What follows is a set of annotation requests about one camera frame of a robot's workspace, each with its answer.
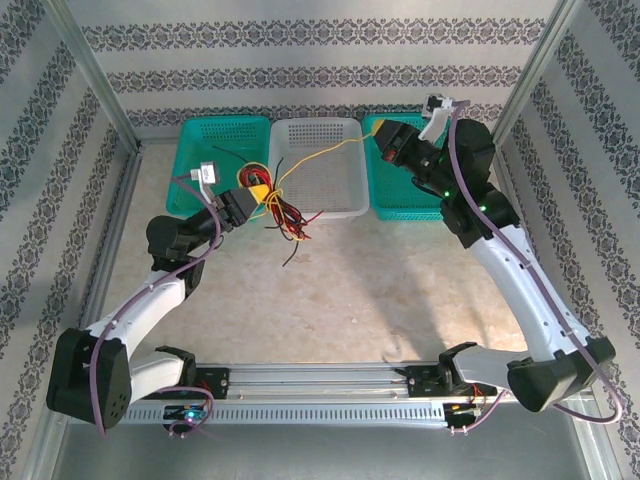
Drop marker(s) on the metal side frame rail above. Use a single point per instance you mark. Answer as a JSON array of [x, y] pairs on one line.
[[114, 225], [507, 160]]

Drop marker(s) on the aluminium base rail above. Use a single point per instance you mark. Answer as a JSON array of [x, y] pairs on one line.
[[320, 382]]

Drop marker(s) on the metal frame post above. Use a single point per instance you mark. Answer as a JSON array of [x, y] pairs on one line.
[[98, 75], [537, 75]]

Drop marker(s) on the teal plastic basket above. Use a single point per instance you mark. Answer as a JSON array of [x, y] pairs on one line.
[[225, 135], [395, 195]]

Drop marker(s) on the white plastic basket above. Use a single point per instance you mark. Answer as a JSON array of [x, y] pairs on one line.
[[325, 190]]

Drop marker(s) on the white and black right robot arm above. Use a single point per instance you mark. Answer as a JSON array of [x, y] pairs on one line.
[[510, 270]]

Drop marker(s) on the grey metal panel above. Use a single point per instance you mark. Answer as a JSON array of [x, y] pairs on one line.
[[320, 455]]

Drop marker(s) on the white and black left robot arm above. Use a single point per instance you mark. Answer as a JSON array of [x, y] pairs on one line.
[[150, 305]]

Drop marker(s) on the small controller board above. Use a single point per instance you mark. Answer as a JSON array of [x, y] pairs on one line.
[[187, 414], [457, 409]]

